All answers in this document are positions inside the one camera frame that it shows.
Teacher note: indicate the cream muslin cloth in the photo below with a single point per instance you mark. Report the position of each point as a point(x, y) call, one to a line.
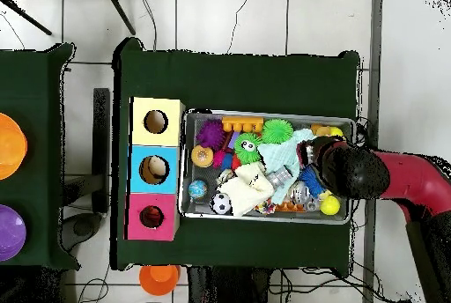
point(246, 190)

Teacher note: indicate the orange cup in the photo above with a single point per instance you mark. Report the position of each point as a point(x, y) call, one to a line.
point(158, 280)

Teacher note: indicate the orange plate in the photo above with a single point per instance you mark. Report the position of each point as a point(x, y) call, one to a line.
point(12, 146)

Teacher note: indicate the green fuzzy ball with eyes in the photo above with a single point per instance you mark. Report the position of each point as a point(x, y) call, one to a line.
point(246, 149)

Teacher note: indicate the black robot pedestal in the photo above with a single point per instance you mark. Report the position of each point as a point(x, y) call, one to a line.
point(225, 285)

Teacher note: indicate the green puffer ball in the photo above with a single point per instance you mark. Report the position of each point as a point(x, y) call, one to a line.
point(277, 131)

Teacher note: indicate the purple spiky ball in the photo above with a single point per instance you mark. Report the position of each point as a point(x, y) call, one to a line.
point(210, 134)

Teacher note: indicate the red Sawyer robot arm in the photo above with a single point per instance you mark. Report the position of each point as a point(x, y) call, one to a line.
point(356, 169)

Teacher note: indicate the wooden box with three holes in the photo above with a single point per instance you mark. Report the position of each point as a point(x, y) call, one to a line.
point(155, 105)

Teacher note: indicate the grey plastic toy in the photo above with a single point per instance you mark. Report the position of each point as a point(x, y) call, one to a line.
point(280, 175)

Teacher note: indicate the black metal bar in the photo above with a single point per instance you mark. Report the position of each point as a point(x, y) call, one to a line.
point(101, 141)

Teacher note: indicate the beige ball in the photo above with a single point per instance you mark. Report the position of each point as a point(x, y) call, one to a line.
point(155, 169)

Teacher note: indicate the grey plastic base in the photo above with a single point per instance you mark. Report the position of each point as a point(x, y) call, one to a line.
point(82, 229)

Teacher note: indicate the plain yellow ball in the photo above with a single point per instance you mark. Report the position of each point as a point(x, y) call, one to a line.
point(330, 205)

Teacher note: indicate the dark green tablecloth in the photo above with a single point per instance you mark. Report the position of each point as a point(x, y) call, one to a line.
point(35, 81)
point(246, 81)

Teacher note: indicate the blue globe ball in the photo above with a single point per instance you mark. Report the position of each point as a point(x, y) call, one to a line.
point(197, 189)

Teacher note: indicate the orange building block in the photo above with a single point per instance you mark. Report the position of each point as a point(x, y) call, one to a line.
point(242, 121)

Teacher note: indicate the purple plate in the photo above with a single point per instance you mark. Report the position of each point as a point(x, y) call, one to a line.
point(10, 232)

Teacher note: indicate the black and white soccer ball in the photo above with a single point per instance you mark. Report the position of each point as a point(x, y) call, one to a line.
point(221, 203)

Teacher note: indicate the silver mesh bin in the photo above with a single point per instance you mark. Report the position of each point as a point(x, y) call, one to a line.
point(204, 172)

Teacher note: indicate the mint green muslin cloth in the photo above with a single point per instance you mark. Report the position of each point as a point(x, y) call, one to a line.
point(282, 151)

